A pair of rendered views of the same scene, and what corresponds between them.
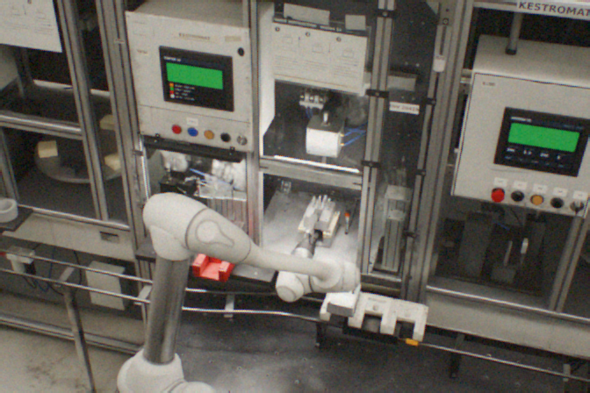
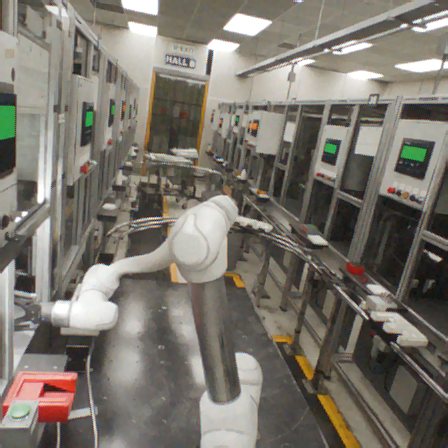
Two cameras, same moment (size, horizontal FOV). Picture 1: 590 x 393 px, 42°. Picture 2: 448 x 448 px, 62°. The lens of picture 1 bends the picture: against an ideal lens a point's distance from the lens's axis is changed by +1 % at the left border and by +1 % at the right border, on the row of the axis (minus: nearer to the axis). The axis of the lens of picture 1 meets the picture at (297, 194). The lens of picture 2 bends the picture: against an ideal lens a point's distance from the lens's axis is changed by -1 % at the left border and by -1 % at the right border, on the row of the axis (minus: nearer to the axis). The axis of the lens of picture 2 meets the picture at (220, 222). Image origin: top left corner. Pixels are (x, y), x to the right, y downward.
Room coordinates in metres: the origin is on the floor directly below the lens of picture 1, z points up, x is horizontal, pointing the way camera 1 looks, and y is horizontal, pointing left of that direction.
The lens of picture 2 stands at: (2.13, 1.20, 1.73)
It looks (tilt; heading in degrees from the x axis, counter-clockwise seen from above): 16 degrees down; 243
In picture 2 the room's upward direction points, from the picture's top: 9 degrees clockwise
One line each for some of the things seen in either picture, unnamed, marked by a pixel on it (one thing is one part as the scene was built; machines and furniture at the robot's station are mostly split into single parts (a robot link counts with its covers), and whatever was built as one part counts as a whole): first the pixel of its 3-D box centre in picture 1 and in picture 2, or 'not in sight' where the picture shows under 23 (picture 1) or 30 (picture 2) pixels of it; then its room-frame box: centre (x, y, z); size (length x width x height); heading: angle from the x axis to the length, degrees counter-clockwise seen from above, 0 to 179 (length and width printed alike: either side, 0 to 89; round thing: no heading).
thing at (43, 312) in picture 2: (305, 247); (40, 312); (2.11, -0.04, 1.00); 0.09 x 0.07 x 0.08; 165
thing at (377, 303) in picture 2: not in sight; (381, 301); (0.44, -0.02, 0.92); 0.13 x 0.10 x 0.09; 165
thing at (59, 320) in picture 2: (300, 260); (62, 313); (2.04, -0.02, 1.00); 0.09 x 0.06 x 0.09; 75
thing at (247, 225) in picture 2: not in sight; (250, 226); (0.40, -1.53, 0.84); 0.37 x 0.14 x 0.10; 133
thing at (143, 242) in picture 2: not in sight; (151, 217); (0.47, -4.44, 0.01); 5.85 x 0.59 x 0.01; 75
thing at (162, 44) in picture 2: not in sight; (181, 55); (-0.80, -7.85, 2.96); 1.23 x 0.08 x 0.68; 165
